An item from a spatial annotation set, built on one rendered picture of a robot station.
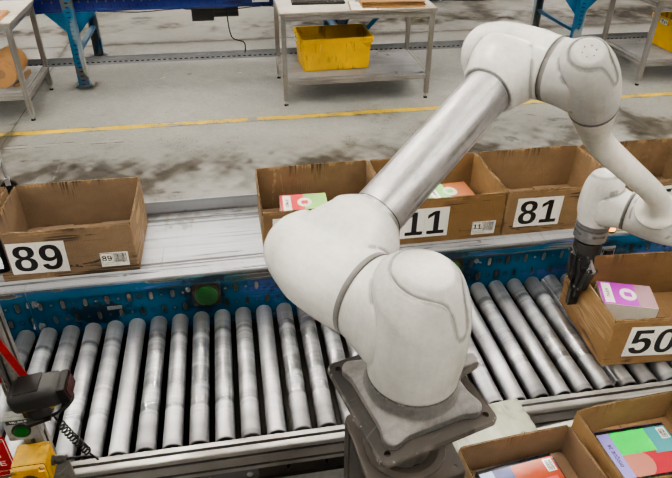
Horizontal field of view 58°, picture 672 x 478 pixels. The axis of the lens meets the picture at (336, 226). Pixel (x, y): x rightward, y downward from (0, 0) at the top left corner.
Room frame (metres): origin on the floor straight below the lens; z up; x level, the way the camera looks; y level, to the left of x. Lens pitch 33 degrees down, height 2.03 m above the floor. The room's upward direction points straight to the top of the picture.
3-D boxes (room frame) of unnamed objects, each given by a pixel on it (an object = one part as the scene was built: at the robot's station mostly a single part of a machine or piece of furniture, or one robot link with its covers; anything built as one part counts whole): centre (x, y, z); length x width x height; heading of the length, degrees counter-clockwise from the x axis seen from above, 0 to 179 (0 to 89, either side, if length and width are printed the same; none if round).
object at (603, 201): (1.42, -0.72, 1.19); 0.13 x 0.11 x 0.16; 51
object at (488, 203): (1.80, -0.33, 0.96); 0.39 x 0.29 x 0.17; 100
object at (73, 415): (1.16, 0.70, 0.72); 0.52 x 0.05 x 0.05; 10
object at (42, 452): (0.83, 0.62, 0.84); 0.15 x 0.09 x 0.07; 100
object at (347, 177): (1.73, 0.06, 0.96); 0.39 x 0.29 x 0.17; 101
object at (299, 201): (1.78, 0.11, 0.92); 0.16 x 0.11 x 0.07; 98
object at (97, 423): (1.17, 0.64, 0.72); 0.52 x 0.05 x 0.05; 10
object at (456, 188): (1.86, -0.39, 0.92); 0.16 x 0.11 x 0.07; 104
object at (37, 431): (0.85, 0.66, 0.95); 0.07 x 0.03 x 0.07; 100
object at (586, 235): (1.43, -0.71, 1.08); 0.09 x 0.09 x 0.06
